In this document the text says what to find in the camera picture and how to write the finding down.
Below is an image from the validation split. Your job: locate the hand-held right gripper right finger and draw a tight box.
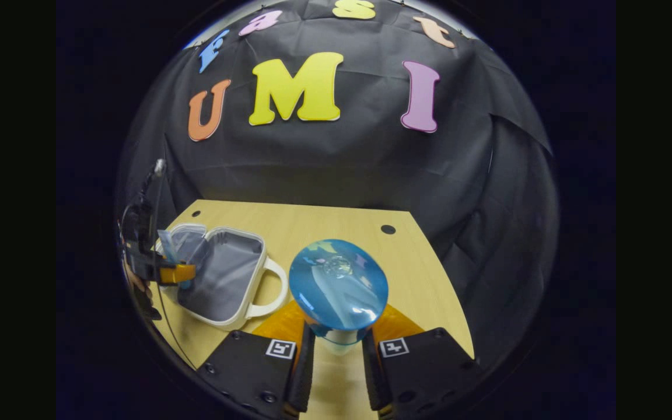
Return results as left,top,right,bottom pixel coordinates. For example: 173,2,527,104
362,303,477,420

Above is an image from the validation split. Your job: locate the black backdrop cloth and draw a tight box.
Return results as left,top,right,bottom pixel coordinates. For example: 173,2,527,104
115,0,559,374

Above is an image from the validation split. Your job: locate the blue capped clear bottle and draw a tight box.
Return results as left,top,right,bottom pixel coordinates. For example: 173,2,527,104
288,239,389,356

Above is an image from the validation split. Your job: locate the small white suitcase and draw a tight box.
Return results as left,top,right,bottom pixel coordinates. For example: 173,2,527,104
160,223,289,331

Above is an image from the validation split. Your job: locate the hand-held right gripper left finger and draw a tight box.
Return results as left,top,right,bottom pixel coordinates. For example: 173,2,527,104
196,300,316,420

